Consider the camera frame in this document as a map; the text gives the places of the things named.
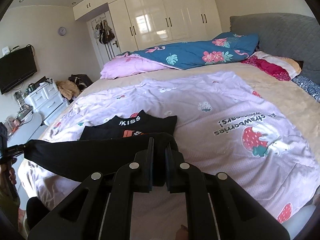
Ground beige clothes pile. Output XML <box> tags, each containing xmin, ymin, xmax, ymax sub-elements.
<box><xmin>55</xmin><ymin>80</ymin><xmax>81</xmax><ymax>101</ymax></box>

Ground white bedroom door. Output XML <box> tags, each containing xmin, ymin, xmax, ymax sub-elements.
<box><xmin>87</xmin><ymin>11</ymin><xmax>120</xmax><ymax>69</ymax></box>

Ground person's left hand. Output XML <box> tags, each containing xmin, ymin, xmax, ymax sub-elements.
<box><xmin>1</xmin><ymin>164</ymin><xmax>17</xmax><ymax>195</ymax></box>

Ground person's right hand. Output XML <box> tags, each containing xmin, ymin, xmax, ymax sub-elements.
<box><xmin>175</xmin><ymin>225</ymin><xmax>189</xmax><ymax>240</ymax></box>

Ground white desk with clutter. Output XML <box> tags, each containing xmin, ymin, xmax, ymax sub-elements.
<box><xmin>8</xmin><ymin>112</ymin><xmax>42</xmax><ymax>147</ymax></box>

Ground white drawer cabinet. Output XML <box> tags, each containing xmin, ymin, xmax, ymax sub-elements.
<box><xmin>24</xmin><ymin>79</ymin><xmax>69</xmax><ymax>126</ymax></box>

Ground lilac strawberry print sheet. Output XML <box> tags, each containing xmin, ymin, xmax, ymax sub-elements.
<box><xmin>18</xmin><ymin>71</ymin><xmax>320</xmax><ymax>240</ymax></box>

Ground black kiss print garment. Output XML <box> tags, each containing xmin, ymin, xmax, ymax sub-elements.
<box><xmin>80</xmin><ymin>110</ymin><xmax>177</xmax><ymax>140</ymax></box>

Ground black bag on floor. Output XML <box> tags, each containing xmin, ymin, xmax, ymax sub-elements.
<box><xmin>68</xmin><ymin>74</ymin><xmax>93</xmax><ymax>92</ymax></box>

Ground pink quilt lining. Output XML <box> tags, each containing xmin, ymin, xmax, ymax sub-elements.
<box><xmin>100</xmin><ymin>53</ymin><xmax>169</xmax><ymax>80</ymax></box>

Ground bags hanging on door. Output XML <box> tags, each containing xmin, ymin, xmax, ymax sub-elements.
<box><xmin>94</xmin><ymin>20</ymin><xmax>115</xmax><ymax>44</ymax></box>

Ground blue patterned pillow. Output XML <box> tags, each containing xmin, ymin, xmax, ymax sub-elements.
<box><xmin>292</xmin><ymin>75</ymin><xmax>320</xmax><ymax>103</ymax></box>

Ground red floral pillow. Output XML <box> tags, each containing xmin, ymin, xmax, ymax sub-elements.
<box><xmin>242</xmin><ymin>51</ymin><xmax>304</xmax><ymax>81</ymax></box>

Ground blue floral quilt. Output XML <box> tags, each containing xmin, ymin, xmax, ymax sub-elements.
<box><xmin>122</xmin><ymin>32</ymin><xmax>259</xmax><ymax>70</ymax></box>

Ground grey padded headboard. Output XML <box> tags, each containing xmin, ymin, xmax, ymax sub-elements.
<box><xmin>229</xmin><ymin>13</ymin><xmax>319</xmax><ymax>84</ymax></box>

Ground cream glossy wardrobe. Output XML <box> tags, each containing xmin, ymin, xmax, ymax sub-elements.
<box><xmin>73</xmin><ymin>0</ymin><xmax>222</xmax><ymax>51</ymax></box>

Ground black wall television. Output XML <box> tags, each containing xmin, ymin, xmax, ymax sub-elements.
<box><xmin>0</xmin><ymin>46</ymin><xmax>37</xmax><ymax>94</ymax></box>

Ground round purple wall clock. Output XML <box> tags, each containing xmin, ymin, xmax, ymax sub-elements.
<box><xmin>57</xmin><ymin>27</ymin><xmax>66</xmax><ymax>36</ymax></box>

